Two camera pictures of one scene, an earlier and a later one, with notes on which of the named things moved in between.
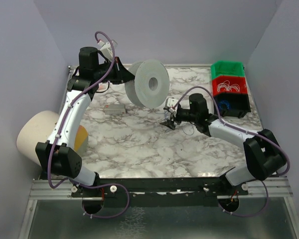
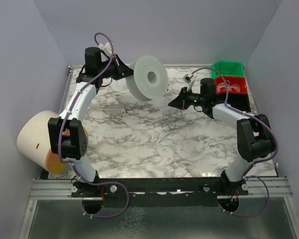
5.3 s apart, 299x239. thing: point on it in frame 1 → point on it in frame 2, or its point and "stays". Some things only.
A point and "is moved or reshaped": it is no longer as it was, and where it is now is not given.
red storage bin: (239, 80) stays
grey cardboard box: (114, 109) stays
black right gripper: (176, 117) → (185, 97)
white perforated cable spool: (151, 85) is moved or reshaped
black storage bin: (232, 104) stays
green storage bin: (226, 68) stays
